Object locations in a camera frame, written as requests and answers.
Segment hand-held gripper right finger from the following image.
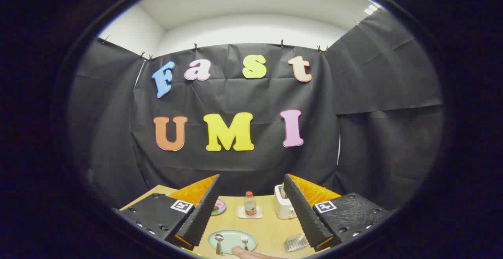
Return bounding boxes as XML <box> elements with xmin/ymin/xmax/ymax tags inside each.
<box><xmin>283</xmin><ymin>174</ymin><xmax>393</xmax><ymax>251</ymax></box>

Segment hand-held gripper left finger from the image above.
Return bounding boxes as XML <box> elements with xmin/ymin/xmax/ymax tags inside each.
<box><xmin>114</xmin><ymin>174</ymin><xmax>220</xmax><ymax>251</ymax></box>

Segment white toaster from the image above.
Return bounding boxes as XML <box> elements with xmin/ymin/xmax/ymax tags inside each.
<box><xmin>274</xmin><ymin>184</ymin><xmax>298</xmax><ymax>219</ymax></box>

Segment blue oval food plate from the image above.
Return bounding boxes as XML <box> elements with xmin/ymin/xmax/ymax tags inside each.
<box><xmin>211</xmin><ymin>198</ymin><xmax>227</xmax><ymax>216</ymax></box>

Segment clear cutlery drainer basket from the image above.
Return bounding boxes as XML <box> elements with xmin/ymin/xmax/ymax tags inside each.
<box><xmin>284</xmin><ymin>233</ymin><xmax>310</xmax><ymax>252</ymax></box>

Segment mint green plate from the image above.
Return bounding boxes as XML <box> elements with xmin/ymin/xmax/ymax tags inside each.
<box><xmin>207</xmin><ymin>230</ymin><xmax>257</xmax><ymax>255</ymax></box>

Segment white square coaster tray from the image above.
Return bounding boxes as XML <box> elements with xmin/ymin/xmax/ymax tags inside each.
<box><xmin>237</xmin><ymin>205</ymin><xmax>263</xmax><ymax>219</ymax></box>

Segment red capped water bottle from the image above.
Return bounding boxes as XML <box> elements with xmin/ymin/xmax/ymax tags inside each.
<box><xmin>244</xmin><ymin>191</ymin><xmax>257</xmax><ymax>217</ymax></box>

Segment row of black clips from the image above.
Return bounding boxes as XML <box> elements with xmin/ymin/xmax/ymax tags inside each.
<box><xmin>100</xmin><ymin>19</ymin><xmax>362</xmax><ymax>61</ymax></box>

